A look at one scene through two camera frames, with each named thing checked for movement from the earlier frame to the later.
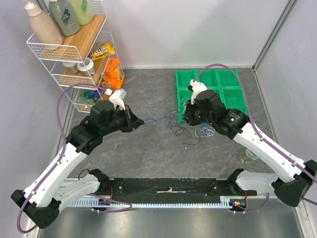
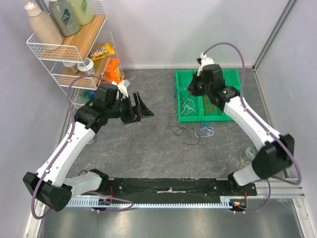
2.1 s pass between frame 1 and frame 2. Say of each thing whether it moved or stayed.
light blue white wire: stayed
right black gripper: moved
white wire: stayed
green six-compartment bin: stayed
